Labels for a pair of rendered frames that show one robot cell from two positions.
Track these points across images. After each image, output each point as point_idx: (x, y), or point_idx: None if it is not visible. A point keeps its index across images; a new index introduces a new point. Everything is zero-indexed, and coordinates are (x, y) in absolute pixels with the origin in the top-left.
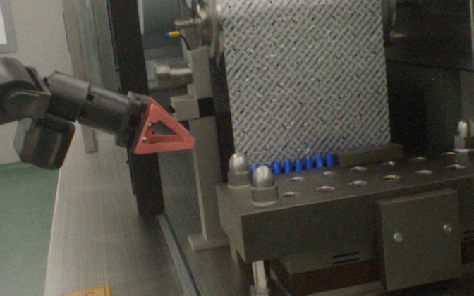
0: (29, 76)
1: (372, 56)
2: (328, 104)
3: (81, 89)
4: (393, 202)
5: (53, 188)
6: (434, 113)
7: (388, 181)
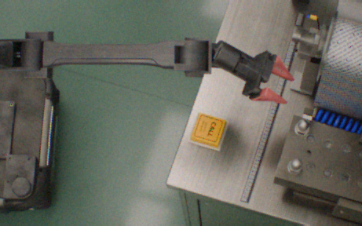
0: (207, 43)
1: None
2: None
3: (231, 66)
4: (344, 206)
5: None
6: None
7: (357, 186)
